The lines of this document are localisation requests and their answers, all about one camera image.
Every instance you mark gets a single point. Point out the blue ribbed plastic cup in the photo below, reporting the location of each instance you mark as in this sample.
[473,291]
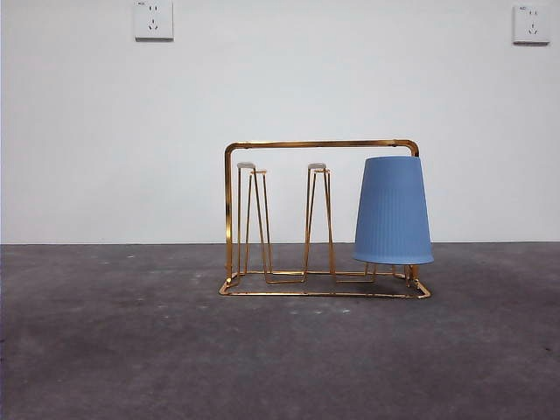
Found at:
[394,214]

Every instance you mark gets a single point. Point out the white wall socket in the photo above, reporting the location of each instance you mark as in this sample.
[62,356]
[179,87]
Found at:
[531,24]
[154,21]

